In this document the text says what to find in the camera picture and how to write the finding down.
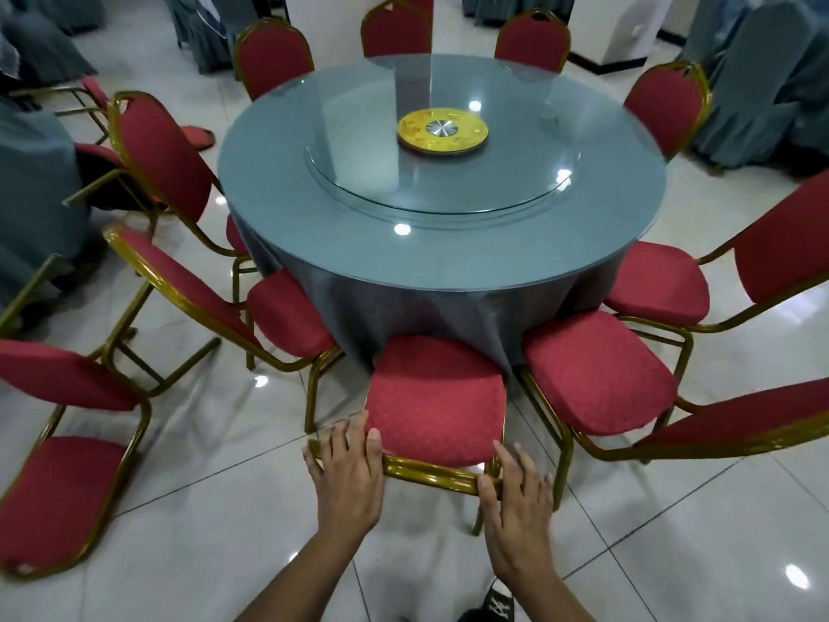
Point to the person's right hand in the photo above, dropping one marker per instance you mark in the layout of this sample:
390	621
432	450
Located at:
521	531

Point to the person's left hand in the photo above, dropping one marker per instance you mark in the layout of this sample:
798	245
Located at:
350	492

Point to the person's right forearm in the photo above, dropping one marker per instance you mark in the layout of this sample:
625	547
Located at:
550	602

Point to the person's left forearm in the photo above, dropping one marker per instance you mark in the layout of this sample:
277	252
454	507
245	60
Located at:
304	583

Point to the glass lazy susan turntable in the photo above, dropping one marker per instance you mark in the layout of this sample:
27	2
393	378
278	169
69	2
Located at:
363	174

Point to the black white canvas sneaker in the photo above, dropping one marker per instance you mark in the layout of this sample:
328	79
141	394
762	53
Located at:
499	605

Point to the black trousers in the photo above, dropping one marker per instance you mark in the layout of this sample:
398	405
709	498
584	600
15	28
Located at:
471	616

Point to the yellow turntable base disc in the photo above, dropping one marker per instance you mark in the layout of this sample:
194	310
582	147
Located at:
414	139

